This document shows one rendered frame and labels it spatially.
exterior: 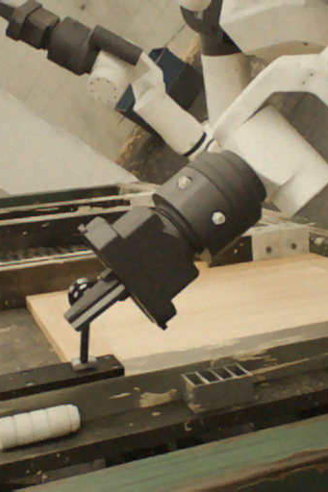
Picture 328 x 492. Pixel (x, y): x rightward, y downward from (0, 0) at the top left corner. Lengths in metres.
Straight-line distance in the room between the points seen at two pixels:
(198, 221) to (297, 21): 0.46
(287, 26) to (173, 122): 0.37
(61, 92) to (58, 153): 1.45
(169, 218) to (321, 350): 0.29
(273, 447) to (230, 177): 0.24
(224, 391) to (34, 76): 5.72
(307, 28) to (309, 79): 0.38
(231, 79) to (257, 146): 0.65
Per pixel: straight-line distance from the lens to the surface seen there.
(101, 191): 2.63
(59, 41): 1.28
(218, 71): 1.30
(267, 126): 0.67
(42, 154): 5.02
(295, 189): 0.66
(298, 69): 0.65
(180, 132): 1.32
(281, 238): 1.34
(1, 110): 4.96
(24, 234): 1.73
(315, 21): 1.01
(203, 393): 0.73
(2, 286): 1.19
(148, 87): 1.35
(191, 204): 0.62
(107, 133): 6.49
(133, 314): 1.03
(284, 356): 0.81
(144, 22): 6.49
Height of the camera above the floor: 1.63
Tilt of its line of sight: 21 degrees down
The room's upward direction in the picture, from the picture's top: 57 degrees counter-clockwise
